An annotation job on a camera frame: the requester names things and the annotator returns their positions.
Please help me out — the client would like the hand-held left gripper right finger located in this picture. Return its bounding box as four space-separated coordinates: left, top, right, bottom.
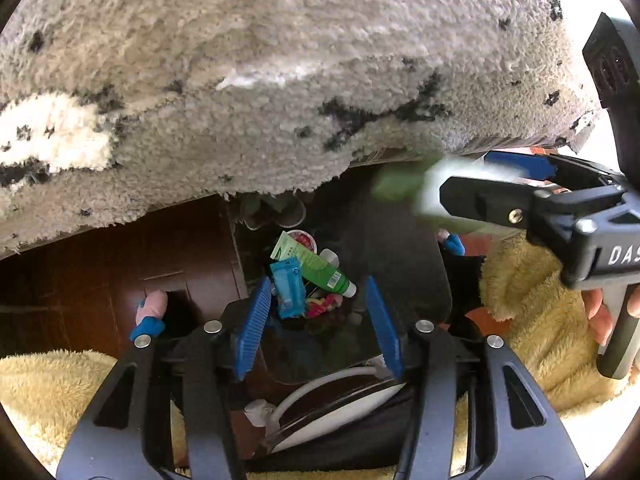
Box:
363 275 587 480

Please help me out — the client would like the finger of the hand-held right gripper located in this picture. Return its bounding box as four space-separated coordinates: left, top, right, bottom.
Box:
484 151 627 189
439 175 540 234

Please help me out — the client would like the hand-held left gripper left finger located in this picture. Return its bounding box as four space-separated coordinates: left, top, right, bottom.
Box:
56 275 274 480

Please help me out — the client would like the blue wipes packet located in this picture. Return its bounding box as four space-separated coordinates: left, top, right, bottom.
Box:
270 256 307 320

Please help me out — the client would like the pink hair tie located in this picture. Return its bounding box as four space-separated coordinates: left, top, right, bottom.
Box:
305 294 343 318

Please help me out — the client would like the black bag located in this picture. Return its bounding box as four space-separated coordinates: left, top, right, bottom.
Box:
227 162 457 386

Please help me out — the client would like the small green white bottle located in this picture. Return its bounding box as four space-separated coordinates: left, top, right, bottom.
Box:
372 157 451 221

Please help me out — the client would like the green daisy print tube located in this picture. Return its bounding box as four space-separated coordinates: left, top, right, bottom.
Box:
270 230 358 297

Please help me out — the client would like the round pink lid tin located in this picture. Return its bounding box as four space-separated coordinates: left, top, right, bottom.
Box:
287 229 318 256

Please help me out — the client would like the person's right hand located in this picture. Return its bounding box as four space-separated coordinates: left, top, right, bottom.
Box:
582 287 640 348

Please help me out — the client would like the blue slipper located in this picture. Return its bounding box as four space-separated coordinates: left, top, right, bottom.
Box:
435 229 466 256
131 290 168 342

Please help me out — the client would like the white plug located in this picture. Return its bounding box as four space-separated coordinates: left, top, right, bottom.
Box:
245 400 273 428

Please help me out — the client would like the yellow fleece garment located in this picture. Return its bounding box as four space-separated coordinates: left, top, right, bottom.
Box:
0 230 640 480

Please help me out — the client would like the grey shaggy rug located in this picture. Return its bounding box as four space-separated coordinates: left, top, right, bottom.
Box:
0 0 603 261

